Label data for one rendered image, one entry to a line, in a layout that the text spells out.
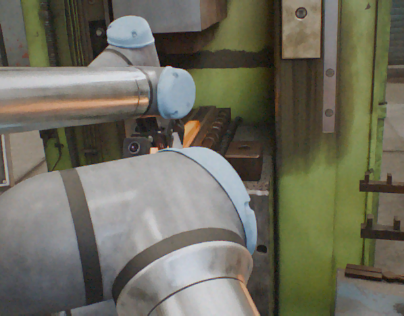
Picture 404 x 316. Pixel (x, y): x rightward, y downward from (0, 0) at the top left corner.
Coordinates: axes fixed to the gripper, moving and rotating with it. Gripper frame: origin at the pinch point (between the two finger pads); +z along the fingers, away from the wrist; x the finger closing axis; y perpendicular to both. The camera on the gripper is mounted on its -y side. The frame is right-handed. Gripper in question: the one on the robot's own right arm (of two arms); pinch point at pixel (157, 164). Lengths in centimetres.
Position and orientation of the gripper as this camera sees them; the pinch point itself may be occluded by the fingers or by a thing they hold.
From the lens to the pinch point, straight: 102.5
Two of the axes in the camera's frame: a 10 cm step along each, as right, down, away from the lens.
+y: 0.7, 9.5, 3.2
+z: 1.8, -3.2, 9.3
